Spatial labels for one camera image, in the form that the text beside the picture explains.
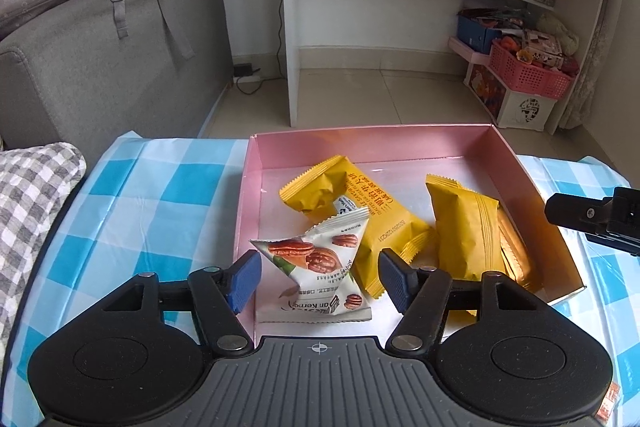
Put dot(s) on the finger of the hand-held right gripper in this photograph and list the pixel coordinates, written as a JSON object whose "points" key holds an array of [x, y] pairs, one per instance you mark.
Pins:
{"points": [[575, 212]]}

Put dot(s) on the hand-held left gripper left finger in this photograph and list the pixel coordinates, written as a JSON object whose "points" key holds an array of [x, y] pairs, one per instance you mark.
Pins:
{"points": [[245, 279]]}

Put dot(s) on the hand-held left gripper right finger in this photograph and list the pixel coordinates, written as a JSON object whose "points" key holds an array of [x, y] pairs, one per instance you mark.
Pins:
{"points": [[395, 279]]}

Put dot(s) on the white pecan snack packet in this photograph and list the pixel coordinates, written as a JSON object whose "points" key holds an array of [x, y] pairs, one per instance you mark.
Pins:
{"points": [[310, 257]]}

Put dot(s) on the pink-lined cardboard box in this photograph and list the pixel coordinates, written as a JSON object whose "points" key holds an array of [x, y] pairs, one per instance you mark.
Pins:
{"points": [[390, 147]]}

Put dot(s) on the orange biscuit snack packet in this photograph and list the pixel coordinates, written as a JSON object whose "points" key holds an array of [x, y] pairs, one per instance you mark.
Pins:
{"points": [[517, 257]]}

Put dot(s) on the large yellow snack packet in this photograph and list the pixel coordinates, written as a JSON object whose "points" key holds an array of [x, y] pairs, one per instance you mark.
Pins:
{"points": [[380, 207]]}

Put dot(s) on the narrow yellow snack packet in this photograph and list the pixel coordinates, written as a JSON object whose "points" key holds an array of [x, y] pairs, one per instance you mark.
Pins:
{"points": [[465, 227]]}

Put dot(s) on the blue checked tablecloth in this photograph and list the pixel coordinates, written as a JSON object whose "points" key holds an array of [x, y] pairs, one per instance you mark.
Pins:
{"points": [[165, 207]]}

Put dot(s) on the white storage stool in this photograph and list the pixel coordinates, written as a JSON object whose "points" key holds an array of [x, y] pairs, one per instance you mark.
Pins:
{"points": [[520, 109]]}

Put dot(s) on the large pink basket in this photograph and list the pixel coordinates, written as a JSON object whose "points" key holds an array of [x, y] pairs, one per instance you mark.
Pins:
{"points": [[530, 77]]}

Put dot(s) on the beige curtain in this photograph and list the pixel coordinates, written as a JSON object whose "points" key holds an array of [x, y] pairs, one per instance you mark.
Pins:
{"points": [[605, 57]]}

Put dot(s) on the pale green plush toy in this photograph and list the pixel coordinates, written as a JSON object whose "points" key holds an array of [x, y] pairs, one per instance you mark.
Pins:
{"points": [[560, 32]]}

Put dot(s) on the blue storage box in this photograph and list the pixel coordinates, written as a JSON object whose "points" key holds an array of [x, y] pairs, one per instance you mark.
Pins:
{"points": [[480, 37]]}

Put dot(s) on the black power strip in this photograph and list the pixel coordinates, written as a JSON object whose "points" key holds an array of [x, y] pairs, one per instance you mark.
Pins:
{"points": [[245, 71]]}

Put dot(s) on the grey checked pillow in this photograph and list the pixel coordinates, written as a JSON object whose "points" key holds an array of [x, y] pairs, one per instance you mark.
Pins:
{"points": [[35, 207]]}

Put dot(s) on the grey sofa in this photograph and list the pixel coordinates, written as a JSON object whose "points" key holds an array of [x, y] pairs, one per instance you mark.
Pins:
{"points": [[100, 82]]}

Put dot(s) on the white shelf unit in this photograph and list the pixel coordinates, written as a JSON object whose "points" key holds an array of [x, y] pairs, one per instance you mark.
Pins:
{"points": [[290, 32]]}

